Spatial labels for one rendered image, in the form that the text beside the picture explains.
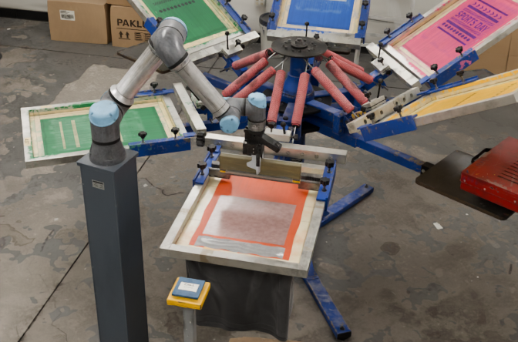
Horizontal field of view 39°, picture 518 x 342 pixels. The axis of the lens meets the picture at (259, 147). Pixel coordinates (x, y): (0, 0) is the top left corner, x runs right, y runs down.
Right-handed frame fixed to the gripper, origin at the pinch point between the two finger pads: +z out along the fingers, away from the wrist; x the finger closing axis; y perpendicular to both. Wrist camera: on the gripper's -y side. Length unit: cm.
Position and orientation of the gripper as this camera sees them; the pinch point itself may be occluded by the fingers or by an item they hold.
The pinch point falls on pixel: (260, 169)
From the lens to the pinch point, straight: 319.6
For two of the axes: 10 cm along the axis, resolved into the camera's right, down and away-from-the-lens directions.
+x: -2.1, 4.8, -8.5
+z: -0.3, 8.7, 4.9
